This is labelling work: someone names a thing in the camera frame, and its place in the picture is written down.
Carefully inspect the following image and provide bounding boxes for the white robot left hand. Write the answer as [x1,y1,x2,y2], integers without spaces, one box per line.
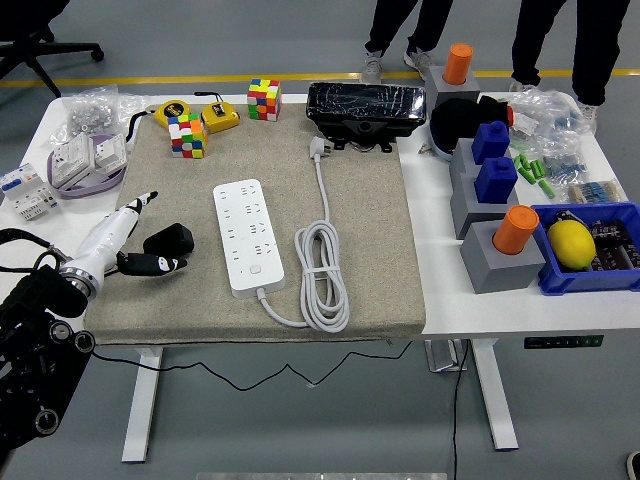
[73,190,189,279]

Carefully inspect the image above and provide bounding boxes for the black power adapter plug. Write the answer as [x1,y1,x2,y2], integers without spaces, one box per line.
[143,223,195,259]

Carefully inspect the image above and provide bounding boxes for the white power strip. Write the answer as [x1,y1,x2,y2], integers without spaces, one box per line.
[212,178,286,300]

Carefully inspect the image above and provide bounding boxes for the thin black adapter cord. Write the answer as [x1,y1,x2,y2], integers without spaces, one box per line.
[91,339,417,392]

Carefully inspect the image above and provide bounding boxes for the multicoloured puzzle cube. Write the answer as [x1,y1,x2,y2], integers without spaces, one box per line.
[167,112,209,159]
[247,77,283,122]

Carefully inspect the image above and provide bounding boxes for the lilac oval tray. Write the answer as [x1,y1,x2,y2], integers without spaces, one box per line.
[46,133,127,200]

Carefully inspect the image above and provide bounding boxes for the white circuit breaker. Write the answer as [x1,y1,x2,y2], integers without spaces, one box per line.
[0,162,60,223]

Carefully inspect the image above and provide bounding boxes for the clear bag of screws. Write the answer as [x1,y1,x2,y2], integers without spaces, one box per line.
[48,84,122,149]

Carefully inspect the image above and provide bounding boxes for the small clear plastic bag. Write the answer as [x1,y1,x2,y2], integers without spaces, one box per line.
[117,92,154,121]

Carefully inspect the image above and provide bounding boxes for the large yellow tape measure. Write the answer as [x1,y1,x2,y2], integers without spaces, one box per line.
[123,99,194,149]

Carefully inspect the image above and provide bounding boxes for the small yellow tape measure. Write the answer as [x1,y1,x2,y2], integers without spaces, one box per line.
[194,90,241,135]

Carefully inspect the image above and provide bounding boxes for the white table leg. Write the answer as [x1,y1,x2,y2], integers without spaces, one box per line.
[472,339,520,452]
[121,344,165,464]

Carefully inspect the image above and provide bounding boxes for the black office chair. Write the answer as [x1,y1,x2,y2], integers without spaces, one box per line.
[0,0,105,99]

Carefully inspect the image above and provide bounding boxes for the grey-brown mat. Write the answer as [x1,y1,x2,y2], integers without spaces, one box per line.
[84,103,427,346]

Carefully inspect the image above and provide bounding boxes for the black film-wrapped device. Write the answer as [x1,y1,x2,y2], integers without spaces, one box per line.
[305,81,429,154]

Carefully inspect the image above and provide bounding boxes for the white blue-rimmed object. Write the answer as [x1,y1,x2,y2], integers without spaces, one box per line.
[429,127,459,164]

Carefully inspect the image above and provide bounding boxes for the person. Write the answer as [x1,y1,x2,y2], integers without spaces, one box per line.
[509,0,632,134]
[359,0,454,85]

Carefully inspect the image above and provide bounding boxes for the grey box under table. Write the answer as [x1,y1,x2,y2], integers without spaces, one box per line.
[424,339,469,374]

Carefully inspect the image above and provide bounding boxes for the grey block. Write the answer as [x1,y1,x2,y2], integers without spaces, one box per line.
[448,137,484,189]
[425,64,481,109]
[449,172,521,240]
[459,219,547,295]

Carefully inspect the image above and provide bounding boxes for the black cloth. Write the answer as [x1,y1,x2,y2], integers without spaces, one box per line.
[429,94,511,154]

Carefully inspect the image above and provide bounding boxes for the orange cylinder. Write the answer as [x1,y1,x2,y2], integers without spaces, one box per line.
[492,204,540,256]
[443,43,475,86]

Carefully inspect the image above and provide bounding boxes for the blue block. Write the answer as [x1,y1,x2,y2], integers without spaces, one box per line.
[471,120,512,166]
[473,156,519,205]

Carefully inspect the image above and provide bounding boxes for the large clear bag blue parts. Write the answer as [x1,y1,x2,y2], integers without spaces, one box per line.
[507,88,599,151]

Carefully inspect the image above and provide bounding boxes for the small clear bag blue parts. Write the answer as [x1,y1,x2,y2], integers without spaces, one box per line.
[542,149,589,184]

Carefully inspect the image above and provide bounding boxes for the yellow lemon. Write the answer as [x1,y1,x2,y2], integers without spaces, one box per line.
[546,220,597,272]

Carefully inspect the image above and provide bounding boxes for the black table control panel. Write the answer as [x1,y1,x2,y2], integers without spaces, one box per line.
[523,334,605,350]

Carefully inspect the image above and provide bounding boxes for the blue plastic bin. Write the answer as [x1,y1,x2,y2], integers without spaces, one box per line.
[530,201,640,297]

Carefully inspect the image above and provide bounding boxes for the clear bag of resistors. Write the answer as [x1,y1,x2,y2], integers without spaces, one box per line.
[567,178,626,205]

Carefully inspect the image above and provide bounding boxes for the dark brown capacitor pack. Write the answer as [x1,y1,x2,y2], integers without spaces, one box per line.
[589,219,640,272]

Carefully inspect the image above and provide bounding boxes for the small white wall socket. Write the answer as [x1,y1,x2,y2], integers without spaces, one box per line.
[91,133,127,175]

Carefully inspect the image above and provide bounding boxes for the large white wall socket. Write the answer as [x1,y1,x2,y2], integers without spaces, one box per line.
[52,132,96,190]

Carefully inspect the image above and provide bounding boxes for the white power strip cable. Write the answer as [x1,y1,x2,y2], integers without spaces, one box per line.
[255,135,351,334]

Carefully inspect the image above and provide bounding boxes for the black floor cable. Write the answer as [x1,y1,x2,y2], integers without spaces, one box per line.
[452,339,471,480]

